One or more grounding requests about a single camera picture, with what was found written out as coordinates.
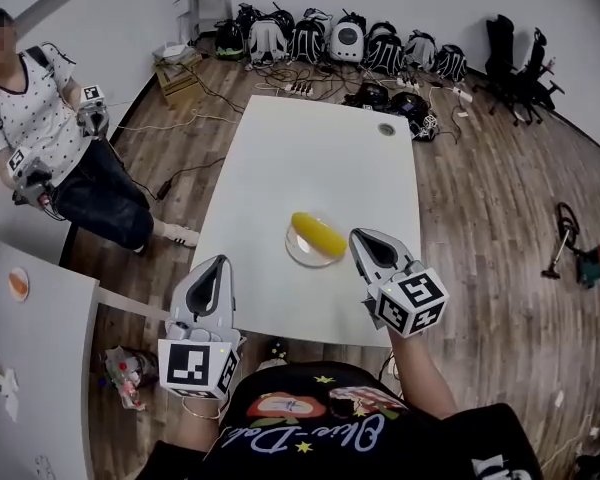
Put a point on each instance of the brown cardboard box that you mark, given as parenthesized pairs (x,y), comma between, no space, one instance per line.
(180,85)

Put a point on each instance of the yellow corn cob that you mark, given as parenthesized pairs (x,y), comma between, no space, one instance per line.
(317,233)

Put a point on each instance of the row of backpacks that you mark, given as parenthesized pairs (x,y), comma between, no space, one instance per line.
(340,43)

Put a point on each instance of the small plate with orange food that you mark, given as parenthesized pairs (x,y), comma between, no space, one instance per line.
(19,284)

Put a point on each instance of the crumpled white paper scraps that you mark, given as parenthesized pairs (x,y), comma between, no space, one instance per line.
(2,383)

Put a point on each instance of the person's right forearm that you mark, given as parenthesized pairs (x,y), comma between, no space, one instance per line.
(420,373)

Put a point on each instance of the green and red vacuum cleaner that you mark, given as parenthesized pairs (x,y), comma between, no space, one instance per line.
(592,263)

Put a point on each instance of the person's left forearm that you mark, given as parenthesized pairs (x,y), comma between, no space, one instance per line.
(197,430)

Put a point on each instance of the black office chair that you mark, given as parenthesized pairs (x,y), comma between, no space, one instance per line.
(540,78)
(502,63)

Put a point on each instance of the clear glass plate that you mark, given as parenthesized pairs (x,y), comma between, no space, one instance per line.
(305,258)

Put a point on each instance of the black headset gear pile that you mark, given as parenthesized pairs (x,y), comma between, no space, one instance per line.
(400,105)

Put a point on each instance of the white power strip with plugs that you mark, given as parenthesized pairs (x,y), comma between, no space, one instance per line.
(299,88)

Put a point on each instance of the white step ladder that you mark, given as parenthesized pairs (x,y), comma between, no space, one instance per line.
(205,3)

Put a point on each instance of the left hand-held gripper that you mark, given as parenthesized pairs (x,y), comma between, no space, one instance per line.
(187,365)

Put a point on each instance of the person's black printed t-shirt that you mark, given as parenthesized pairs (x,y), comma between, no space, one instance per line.
(360,438)

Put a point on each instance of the clear plastic rubbish bag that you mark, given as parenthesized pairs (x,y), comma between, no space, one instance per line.
(127,373)

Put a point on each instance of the white router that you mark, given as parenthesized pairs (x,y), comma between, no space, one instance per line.
(172,52)

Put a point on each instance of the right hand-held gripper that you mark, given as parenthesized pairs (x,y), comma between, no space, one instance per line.
(412,298)

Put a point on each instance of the white side table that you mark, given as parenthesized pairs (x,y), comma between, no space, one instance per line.
(50,368)

